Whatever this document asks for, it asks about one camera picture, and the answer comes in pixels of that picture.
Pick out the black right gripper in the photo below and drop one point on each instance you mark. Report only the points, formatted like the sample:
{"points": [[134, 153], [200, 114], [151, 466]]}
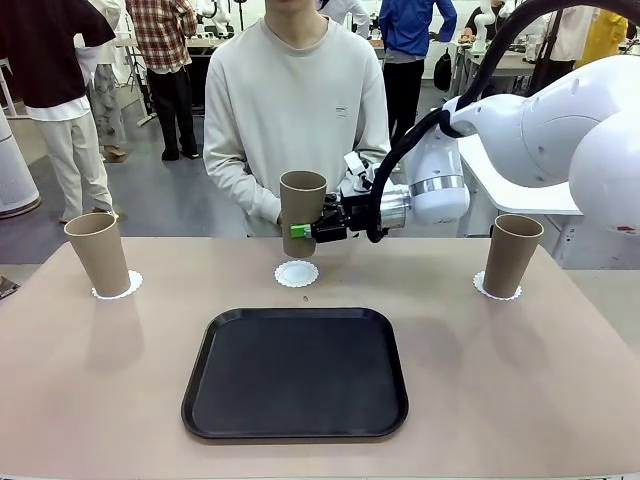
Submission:
{"points": [[357, 212]]}

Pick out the tall brown paper cup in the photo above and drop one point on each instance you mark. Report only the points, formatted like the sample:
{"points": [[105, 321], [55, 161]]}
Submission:
{"points": [[300, 205], [100, 255], [512, 260]]}

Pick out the white scalloped paper coaster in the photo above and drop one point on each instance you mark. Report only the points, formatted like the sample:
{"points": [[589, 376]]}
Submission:
{"points": [[136, 281], [479, 282], [296, 275]]}

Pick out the person's right forearm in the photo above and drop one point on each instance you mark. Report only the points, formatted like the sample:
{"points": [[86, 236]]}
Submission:
{"points": [[235, 192]]}

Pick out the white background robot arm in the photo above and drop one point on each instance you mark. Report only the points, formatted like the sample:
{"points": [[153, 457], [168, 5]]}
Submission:
{"points": [[481, 30], [220, 12]]}

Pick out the person's right hand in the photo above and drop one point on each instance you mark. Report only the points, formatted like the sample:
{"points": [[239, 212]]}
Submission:
{"points": [[280, 219]]}

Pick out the person in beige sweater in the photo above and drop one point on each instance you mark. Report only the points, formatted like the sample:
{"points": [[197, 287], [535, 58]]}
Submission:
{"points": [[295, 100]]}

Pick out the black plastic tray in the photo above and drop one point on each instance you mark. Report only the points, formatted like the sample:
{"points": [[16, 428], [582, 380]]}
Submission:
{"points": [[300, 380]]}

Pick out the white table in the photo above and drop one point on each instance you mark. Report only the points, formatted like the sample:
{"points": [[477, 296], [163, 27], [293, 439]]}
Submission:
{"points": [[500, 185]]}

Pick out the black hanging bag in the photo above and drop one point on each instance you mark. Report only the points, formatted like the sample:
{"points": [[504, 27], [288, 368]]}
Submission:
{"points": [[443, 72]]}

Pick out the person in blue jacket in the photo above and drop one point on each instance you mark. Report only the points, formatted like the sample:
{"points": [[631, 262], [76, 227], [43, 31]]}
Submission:
{"points": [[405, 25]]}

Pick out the person in patterned skirt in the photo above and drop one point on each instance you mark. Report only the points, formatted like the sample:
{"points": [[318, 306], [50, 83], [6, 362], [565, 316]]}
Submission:
{"points": [[107, 100]]}

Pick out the person in plaid shirt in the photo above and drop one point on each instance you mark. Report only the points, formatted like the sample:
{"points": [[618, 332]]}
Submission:
{"points": [[160, 35]]}

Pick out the seated person in black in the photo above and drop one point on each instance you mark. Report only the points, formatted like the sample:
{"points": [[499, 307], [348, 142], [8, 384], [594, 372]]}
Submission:
{"points": [[472, 22]]}

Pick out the white cylindrical appliance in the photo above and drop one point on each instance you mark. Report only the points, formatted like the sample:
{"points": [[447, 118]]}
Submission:
{"points": [[12, 170]]}

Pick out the person in cream top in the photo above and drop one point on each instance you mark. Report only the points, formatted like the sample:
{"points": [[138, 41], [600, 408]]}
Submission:
{"points": [[575, 35]]}

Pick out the person in black top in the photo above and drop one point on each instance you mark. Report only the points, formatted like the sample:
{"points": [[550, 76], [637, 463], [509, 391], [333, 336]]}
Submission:
{"points": [[40, 50]]}

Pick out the person in yellow coat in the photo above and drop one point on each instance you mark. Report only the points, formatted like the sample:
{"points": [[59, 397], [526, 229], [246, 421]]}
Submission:
{"points": [[607, 40]]}

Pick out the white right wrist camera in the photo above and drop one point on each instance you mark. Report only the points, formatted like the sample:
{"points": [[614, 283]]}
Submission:
{"points": [[357, 170]]}

